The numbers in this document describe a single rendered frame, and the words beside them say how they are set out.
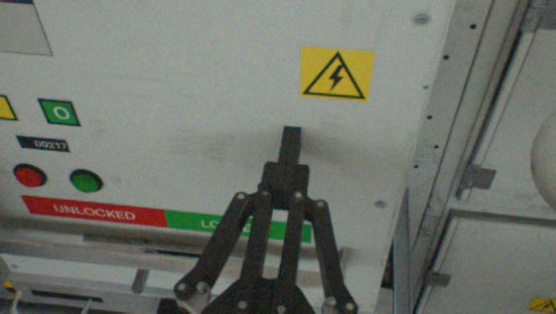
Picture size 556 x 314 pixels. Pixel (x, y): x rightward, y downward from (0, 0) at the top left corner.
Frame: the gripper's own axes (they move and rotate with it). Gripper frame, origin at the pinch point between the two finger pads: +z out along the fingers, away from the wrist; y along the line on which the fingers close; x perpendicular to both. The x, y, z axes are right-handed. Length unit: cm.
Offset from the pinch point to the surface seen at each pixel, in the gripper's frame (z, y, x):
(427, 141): 31.4, 18.0, -27.2
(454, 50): 31.5, 18.2, -9.9
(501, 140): 29.4, 27.8, -23.6
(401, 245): 19.4, 15.7, -38.5
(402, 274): 14.3, 15.8, -38.5
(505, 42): 31.5, 24.2, -8.1
